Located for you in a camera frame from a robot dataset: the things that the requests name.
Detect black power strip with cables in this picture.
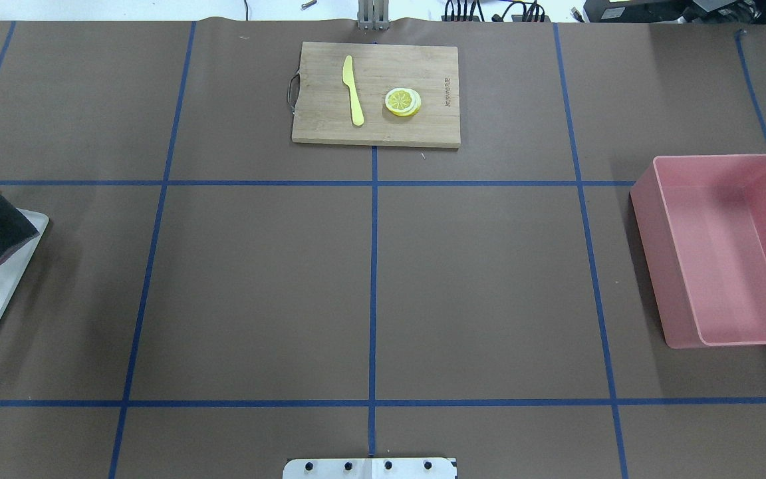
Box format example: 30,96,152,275
439,1,551,23

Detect bamboo cutting board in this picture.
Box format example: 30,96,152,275
291,41,461,149

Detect yellow lemon slices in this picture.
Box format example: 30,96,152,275
384,87,422,117

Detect yellow plastic knife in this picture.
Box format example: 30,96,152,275
341,55,365,127

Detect white mounting plate with bolts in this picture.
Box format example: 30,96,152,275
282,457,458,478

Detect grey aluminium post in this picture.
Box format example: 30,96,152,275
358,0,391,31

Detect black monitor equipment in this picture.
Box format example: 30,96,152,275
583,1,766,25

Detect pink plastic bin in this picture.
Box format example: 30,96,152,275
630,154,766,349

